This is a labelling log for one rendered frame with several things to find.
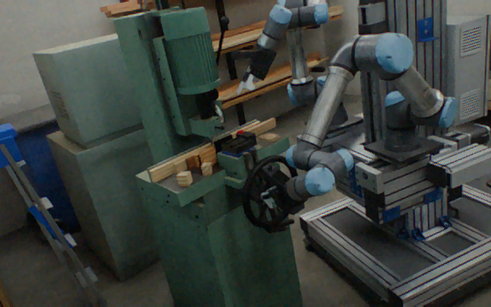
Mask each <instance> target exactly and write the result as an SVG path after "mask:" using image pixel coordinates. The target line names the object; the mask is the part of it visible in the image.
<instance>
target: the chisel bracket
mask: <svg viewBox="0 0 491 307"><path fill-rule="evenodd" d="M189 123H190V126H192V132H193V133H195V134H198V135H202V136H207V137H212V136H215V135H217V134H219V133H221V132H223V130H220V129H218V128H214V127H215V126H217V127H220V126H222V125H221V122H220V118H219V117H215V116H212V117H211V118H209V119H201V118H200V115H197V116H195V117H193V118H190V119H189Z"/></svg>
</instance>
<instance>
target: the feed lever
mask: <svg viewBox="0 0 491 307"><path fill-rule="evenodd" d="M229 23H230V19H229V18H228V17H226V16H223V17H222V18H221V24H222V31H221V36H220V40H219V44H218V52H217V57H216V64H217V67H218V62H219V58H220V53H221V48H222V41H223V37H224V36H225V32H226V26H227V25H228V24H229ZM207 94H208V98H209V100H210V101H213V100H216V99H218V91H217V90H216V89H213V90H210V91H208V92H207Z"/></svg>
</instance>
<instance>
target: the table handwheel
mask: <svg viewBox="0 0 491 307"><path fill-rule="evenodd" d="M270 162H281V163H283V164H284V165H286V166H287V167H288V169H289V170H290V173H291V178H295V177H296V176H298V173H297V170H296V168H295V167H293V166H290V165H289V164H288V162H287V160H286V157H284V156H282V155H277V154H275V155H270V156H268V157H266V158H263V159H262V160H260V161H259V162H258V163H257V164H256V165H255V166H254V167H253V168H252V169H251V170H250V173H249V174H248V177H247V178H246V181H245V184H244V186H243V195H242V203H243V211H244V213H245V215H246V217H247V219H248V221H249V222H250V223H251V224H254V225H255V226H257V227H261V228H270V227H274V226H276V225H278V224H279V223H280V222H282V221H283V220H285V219H286V218H287V216H288V215H289V214H290V212H291V211H292V210H293V209H290V210H288V211H287V212H283V213H280V215H279V216H277V217H276V218H274V219H272V220H269V221H262V219H263V217H264V215H265V211H266V210H267V208H268V205H267V204H266V203H265V204H264V207H263V209H262V211H261V213H260V216H259V218H257V217H256V216H255V215H254V214H253V213H252V211H251V207H250V198H249V197H250V191H251V189H252V183H254V181H255V179H256V177H257V176H258V174H259V173H260V172H261V173H262V169H263V167H264V166H266V165H267V164H269V163H270ZM264 178H265V177H264ZM265 182H266V185H265V184H261V183H259V182H257V183H258V187H259V191H260V192H262V193H263V192H265V191H266V190H268V189H270V188H272V187H273V186H275V185H274V184H271V183H270V181H269V180H268V179H267V178H265Z"/></svg>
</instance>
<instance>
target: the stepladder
mask: <svg viewBox="0 0 491 307"><path fill-rule="evenodd" d="M15 137H17V134H16V131H15V129H14V128H13V127H12V126H11V125H10V124H9V123H6V124H3V125H1V126H0V168H3V167H5V169H6V171H8V173H9V175H10V176H11V178H12V179H13V180H14V182H15V185H16V186H17V188H18V190H19V192H20V194H21V196H22V197H21V199H22V200H23V201H25V202H26V203H27V204H28V211H29V212H30V213H31V214H32V215H33V216H34V218H35V219H36V221H37V223H38V224H39V226H40V228H41V229H42V230H43V232H44V233H45V236H46V238H47V240H48V241H49V243H50V245H51V246H52V248H53V250H54V251H55V253H56V255H57V256H58V260H59V261H60V262H61V264H62V267H63V268H65V270H66V272H67V273H68V275H69V277H70V278H71V281H72V283H73V284H74V286H75V289H76V290H77V292H78V293H79V294H80V297H81V299H82V300H83V302H84V307H93V306H92V305H91V304H90V301H89V299H88V298H87V297H86V295H85V294H84V292H83V290H82V288H83V289H84V288H86V287H87V286H89V287H90V288H91V290H92V291H93V294H94V295H95V297H96V298H97V301H98V302H99V303H100V304H101V307H107V304H106V301H105V300H104V299H103V298H102V297H101V294H100V293H99V291H98V290H97V288H96V287H95V284H94V282H96V281H98V283H99V280H98V278H97V277H96V275H95V274H94V273H93V271H92V270H91V268H90V267H87V268H84V267H83V265H82V264H80V261H79V259H78V257H77V256H76V255H75V253H74V251H73V250H72V248H73V247H74V246H76V248H77V245H76V243H75V242H74V240H73V239H72V237H71V235H70V234H69V233H67V234H66V235H63V234H64V232H63V231H62V229H61V228H60V227H59V226H57V225H56V223H55V221H54V220H53V219H52V217H51V215H50V212H49V211H48V210H47V209H48V208H50V207H52V208H53V210H54V207H53V206H52V205H51V203H50V202H49V200H48V199H47V197H45V198H41V199H40V197H39V195H37V193H36V192H35V190H34V189H33V186H32V185H31V183H30V182H29V180H28V178H27V176H26V175H25V174H24V172H23V170H21V169H20V165H23V164H25V165H26V167H27V168H28V165H27V163H26V162H25V161H24V160H23V158H21V157H20V154H19V151H18V149H17V147H16V144H15V140H14V138H15ZM14 170H15V171H14ZM17 175H18V176H19V178H18V176H17ZM19 179H21V181H23V183H24V185H25V186H26V188H27V190H28V192H29V193H30V195H31V196H32V198H33V200H34V201H33V200H32V199H31V198H30V196H29V195H28V193H27V191H26V190H25V188H24V185H23V184H21V182H20V180H19ZM51 233H52V235H53V237H54V238H55V239H56V240H54V238H53V237H52V235H51ZM64 251H67V252H68V253H69V255H70V257H71V259H72V260H73V262H74V263H75V266H76V267H77V269H78V270H79V271H78V272H76V273H75V275H76V277H77V279H78V280H79V281H80V285H81V286H82V288H81V286H80V285H79V283H78V280H77V279H76V277H75V275H74V274H73V272H72V270H71V268H70V267H69V265H68V263H67V261H66V258H65V257H64V256H63V254H62V253H61V252H64Z"/></svg>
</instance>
